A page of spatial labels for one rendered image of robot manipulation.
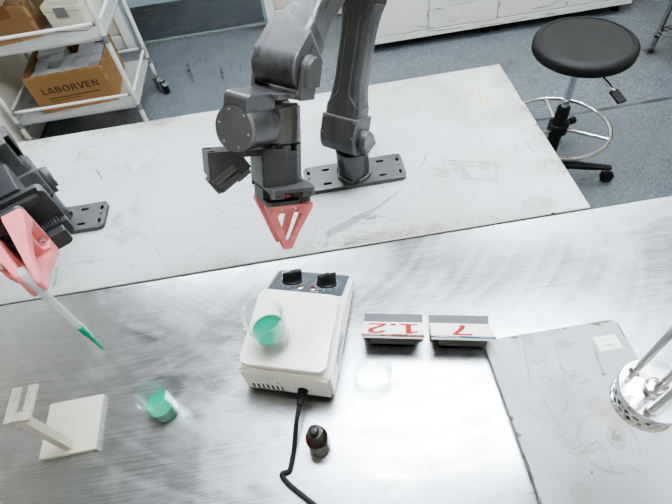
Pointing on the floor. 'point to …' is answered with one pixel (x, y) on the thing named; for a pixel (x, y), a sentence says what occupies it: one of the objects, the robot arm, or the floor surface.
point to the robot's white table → (104, 273)
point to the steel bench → (500, 318)
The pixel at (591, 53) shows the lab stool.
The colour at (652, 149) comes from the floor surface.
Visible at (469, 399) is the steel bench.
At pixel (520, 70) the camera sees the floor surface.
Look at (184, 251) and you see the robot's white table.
